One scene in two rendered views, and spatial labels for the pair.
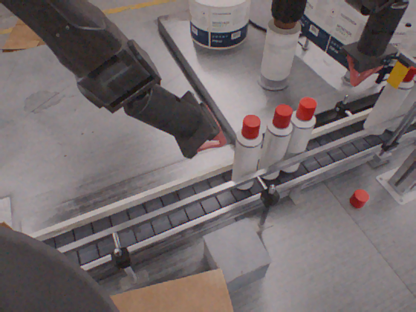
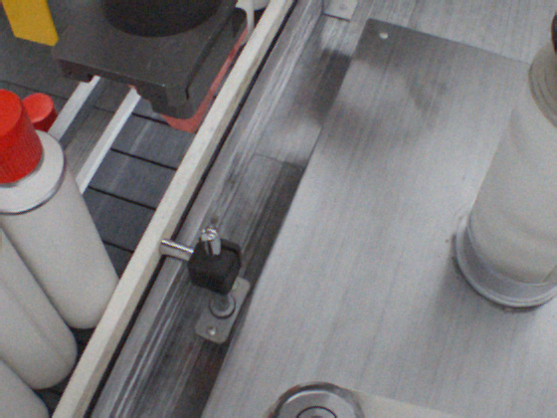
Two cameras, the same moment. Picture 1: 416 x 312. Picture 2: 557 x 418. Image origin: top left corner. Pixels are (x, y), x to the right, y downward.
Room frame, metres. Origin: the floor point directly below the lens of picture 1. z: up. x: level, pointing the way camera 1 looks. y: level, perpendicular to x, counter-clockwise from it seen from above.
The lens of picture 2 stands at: (0.80, -0.48, 1.33)
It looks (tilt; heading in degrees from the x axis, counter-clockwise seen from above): 59 degrees down; 135
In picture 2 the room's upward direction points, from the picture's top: 1 degrees counter-clockwise
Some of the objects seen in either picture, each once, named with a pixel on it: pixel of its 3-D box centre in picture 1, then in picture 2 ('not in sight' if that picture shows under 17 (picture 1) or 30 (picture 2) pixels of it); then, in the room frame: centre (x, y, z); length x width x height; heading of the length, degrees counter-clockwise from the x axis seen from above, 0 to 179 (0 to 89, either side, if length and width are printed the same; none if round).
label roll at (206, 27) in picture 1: (219, 13); not in sight; (1.03, -0.04, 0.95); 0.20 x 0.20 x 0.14
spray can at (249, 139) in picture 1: (247, 154); not in sight; (0.41, -0.08, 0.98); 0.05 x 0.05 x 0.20
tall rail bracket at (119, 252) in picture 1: (122, 256); not in sight; (0.22, 0.16, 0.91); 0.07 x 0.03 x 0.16; 24
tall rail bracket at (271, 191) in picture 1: (261, 199); not in sight; (0.34, -0.11, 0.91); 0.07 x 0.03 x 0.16; 24
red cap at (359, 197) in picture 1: (359, 198); (39, 117); (0.38, -0.36, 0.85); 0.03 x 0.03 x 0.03
